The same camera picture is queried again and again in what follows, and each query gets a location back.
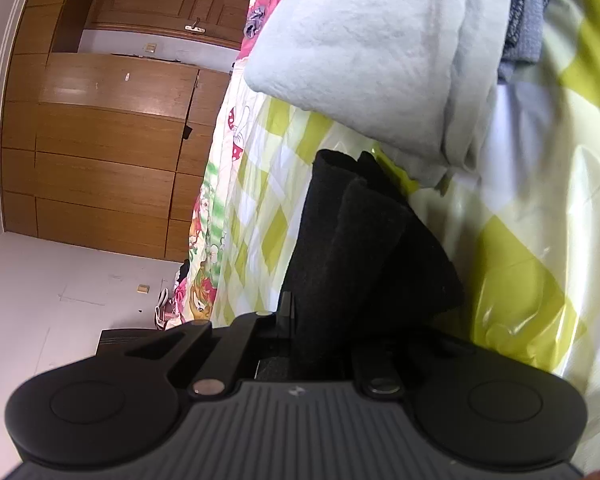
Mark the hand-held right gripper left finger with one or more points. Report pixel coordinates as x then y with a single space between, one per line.
286 320

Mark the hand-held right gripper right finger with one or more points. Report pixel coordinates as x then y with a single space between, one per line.
376 371

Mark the black pants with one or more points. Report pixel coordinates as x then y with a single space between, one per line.
340 260

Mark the small dark garment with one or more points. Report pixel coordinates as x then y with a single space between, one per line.
183 270

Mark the white pink bag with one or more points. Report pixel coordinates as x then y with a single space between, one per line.
164 312

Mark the dark wooden headboard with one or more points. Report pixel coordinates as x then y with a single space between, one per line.
112 340

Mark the cartoon printed quilt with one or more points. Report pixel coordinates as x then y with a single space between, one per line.
240 125

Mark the yellow checked plastic sheet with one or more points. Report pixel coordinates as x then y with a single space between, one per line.
530 210

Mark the wooden wardrobe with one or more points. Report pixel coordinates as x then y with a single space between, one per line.
105 135

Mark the light green folded cloth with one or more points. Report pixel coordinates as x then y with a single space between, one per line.
370 50

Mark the grey knit garment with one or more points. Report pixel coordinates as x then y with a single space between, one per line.
525 5

